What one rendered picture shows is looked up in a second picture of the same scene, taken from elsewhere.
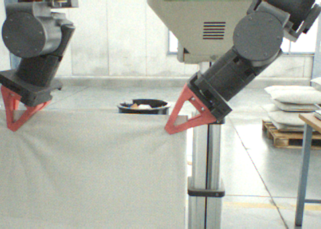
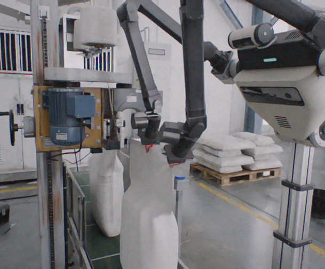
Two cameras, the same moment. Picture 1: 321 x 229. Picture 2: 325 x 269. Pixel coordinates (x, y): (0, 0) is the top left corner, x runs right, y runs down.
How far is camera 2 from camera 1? 93 cm
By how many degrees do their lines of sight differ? 58
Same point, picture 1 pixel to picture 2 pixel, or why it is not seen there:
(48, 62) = (149, 131)
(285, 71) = not seen: outside the picture
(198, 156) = (282, 209)
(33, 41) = (134, 124)
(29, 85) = (144, 137)
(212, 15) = (276, 112)
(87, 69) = not seen: outside the picture
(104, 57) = not seen: outside the picture
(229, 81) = (174, 149)
